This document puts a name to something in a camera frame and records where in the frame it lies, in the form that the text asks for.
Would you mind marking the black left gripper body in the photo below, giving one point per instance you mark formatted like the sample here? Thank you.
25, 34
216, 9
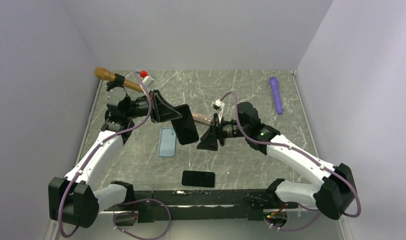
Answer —
144, 105

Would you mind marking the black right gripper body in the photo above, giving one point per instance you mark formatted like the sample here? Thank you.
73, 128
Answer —
226, 129

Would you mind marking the black smartphone dark case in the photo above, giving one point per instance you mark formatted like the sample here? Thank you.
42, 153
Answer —
184, 126

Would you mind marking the light blue phone case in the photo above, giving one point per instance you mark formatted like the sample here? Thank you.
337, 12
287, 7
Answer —
167, 142

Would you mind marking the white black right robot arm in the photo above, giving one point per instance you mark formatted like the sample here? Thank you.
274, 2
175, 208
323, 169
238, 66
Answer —
331, 189

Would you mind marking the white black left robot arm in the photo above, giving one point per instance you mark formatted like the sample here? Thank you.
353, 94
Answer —
71, 199

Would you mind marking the glitter toy microphone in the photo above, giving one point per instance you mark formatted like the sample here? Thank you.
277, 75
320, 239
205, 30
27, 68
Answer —
202, 119

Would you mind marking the black microphone stand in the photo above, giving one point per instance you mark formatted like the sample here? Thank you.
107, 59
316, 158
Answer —
115, 84

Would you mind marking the gold toy microphone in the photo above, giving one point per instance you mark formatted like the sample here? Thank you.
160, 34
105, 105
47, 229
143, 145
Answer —
106, 75

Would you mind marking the purple toy microphone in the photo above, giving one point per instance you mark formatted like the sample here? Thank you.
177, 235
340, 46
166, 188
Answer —
274, 85

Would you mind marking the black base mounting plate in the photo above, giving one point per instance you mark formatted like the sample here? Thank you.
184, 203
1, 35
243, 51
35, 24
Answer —
203, 204

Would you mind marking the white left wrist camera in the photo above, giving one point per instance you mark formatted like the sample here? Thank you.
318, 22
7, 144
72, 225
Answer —
147, 79

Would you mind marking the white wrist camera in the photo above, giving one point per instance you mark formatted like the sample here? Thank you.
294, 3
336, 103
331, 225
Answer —
147, 79
218, 105

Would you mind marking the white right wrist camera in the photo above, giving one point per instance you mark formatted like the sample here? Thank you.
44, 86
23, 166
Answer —
218, 105

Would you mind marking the aluminium table edge rail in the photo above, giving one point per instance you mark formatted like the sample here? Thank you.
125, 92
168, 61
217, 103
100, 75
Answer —
293, 76

